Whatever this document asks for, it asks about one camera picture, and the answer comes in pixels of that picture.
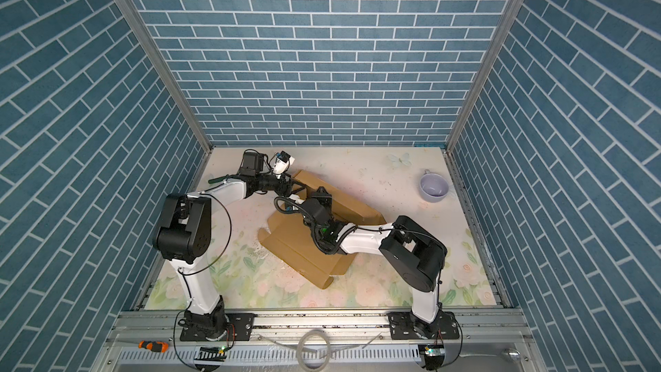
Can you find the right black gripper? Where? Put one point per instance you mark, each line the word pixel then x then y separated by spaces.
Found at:
pixel 326 199

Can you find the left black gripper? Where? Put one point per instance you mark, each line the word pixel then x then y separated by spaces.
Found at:
pixel 285 191

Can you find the green handled pliers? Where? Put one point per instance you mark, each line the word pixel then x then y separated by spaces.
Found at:
pixel 217 180

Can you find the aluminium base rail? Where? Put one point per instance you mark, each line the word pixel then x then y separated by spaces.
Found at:
pixel 379 339

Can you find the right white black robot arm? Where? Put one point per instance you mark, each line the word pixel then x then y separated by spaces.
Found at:
pixel 416 255

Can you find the orange black screwdriver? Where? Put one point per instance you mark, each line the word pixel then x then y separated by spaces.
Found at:
pixel 154 346

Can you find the brown cardboard box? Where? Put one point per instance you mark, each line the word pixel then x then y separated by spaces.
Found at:
pixel 308 242

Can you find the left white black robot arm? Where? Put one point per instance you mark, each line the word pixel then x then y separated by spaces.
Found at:
pixel 184 233

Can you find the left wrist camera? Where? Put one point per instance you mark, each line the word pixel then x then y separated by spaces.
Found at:
pixel 283 161

